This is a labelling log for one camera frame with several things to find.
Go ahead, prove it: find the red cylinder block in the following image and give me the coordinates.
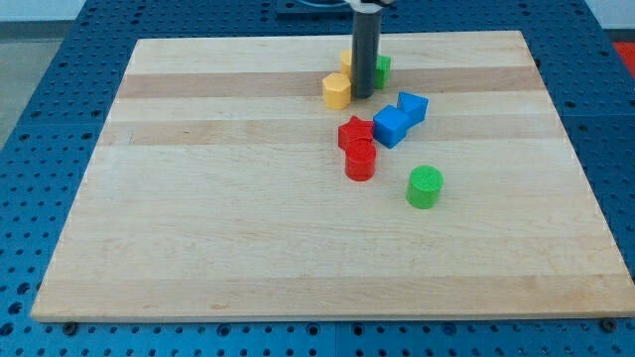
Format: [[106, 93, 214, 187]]
[[345, 140, 377, 181]]

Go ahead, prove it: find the red star block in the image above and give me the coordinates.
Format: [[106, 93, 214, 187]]
[[337, 115, 374, 151]]

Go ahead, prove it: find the blue cube block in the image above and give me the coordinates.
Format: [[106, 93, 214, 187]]
[[373, 105, 409, 149]]

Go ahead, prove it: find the yellow hexagon block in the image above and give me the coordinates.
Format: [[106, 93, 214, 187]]
[[321, 72, 351, 110]]

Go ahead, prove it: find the wooden board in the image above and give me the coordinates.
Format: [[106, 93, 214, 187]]
[[31, 31, 634, 322]]

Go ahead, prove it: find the green cylinder block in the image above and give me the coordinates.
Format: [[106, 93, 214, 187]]
[[406, 166, 445, 209]]

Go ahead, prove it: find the blue triangular block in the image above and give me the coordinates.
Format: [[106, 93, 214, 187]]
[[398, 91, 429, 127]]

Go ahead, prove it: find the yellow block behind rod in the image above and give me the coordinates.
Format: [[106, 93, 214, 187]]
[[339, 50, 352, 78]]

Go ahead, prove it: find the green block behind rod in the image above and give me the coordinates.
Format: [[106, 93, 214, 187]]
[[374, 55, 392, 89]]

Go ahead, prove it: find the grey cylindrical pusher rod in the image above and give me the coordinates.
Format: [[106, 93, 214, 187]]
[[351, 11, 382, 99]]

